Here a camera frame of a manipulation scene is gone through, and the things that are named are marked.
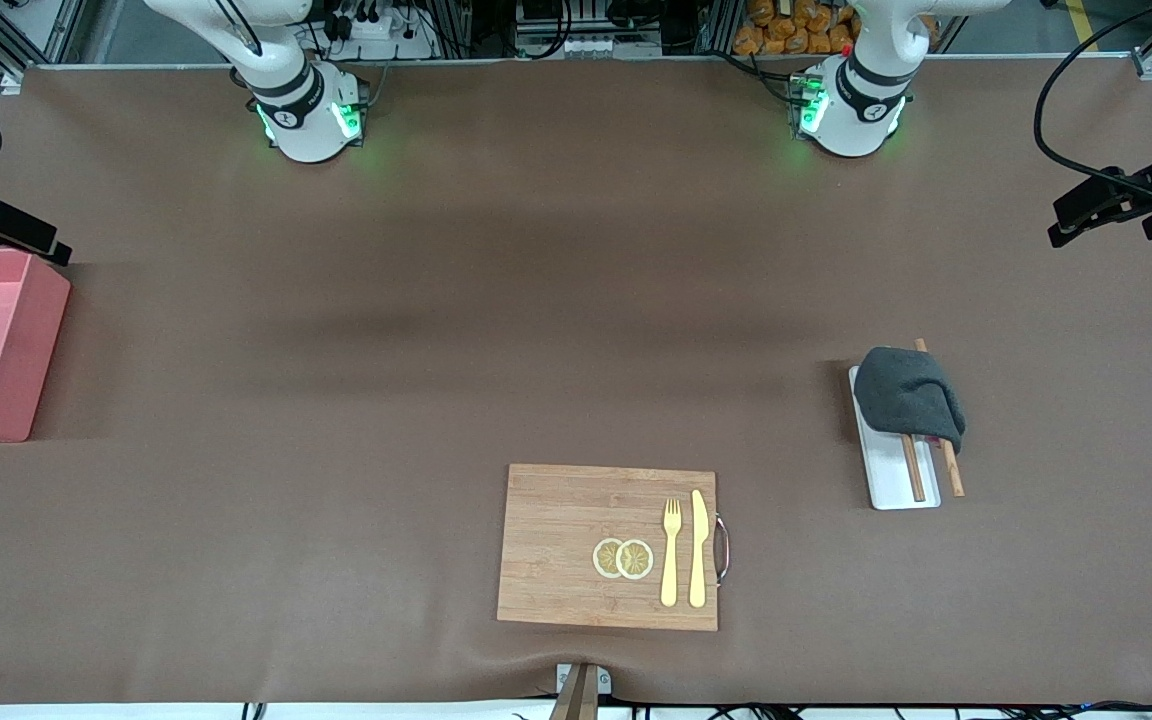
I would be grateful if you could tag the dark grey cloth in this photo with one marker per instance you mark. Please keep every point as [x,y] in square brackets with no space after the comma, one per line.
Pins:
[911,395]

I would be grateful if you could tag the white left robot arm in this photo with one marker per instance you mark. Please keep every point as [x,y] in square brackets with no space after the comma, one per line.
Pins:
[851,120]

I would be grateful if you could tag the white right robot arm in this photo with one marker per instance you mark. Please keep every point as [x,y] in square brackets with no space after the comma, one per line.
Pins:
[308,130]

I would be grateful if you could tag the wooden chopstick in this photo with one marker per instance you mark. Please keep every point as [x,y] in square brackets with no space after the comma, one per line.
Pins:
[954,475]
[914,470]

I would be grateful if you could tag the white rectangular tray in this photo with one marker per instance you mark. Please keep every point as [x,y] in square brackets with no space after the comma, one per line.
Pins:
[886,470]

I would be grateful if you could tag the orange snack bags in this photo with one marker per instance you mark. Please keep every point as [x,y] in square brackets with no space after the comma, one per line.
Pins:
[796,28]

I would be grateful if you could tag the white power strip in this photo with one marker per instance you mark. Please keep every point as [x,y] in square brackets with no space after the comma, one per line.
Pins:
[386,30]

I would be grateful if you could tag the brown table mat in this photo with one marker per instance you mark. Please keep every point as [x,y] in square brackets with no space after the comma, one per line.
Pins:
[536,330]

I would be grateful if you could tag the yellow plastic knife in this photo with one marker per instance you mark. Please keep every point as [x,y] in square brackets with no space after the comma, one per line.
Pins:
[698,560]

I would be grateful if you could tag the white terminal block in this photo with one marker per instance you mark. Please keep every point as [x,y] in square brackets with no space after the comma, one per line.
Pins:
[591,45]

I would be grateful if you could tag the yellow plastic fork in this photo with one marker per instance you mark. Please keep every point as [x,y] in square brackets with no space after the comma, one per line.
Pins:
[671,570]

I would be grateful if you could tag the lemon slice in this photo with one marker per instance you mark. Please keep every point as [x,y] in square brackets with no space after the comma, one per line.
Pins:
[636,559]
[605,557]

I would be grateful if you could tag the brown wooden strut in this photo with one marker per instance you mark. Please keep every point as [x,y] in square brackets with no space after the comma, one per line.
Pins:
[576,700]

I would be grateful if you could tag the metal bracket at table edge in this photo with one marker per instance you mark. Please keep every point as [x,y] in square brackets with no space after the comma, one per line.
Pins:
[566,678]

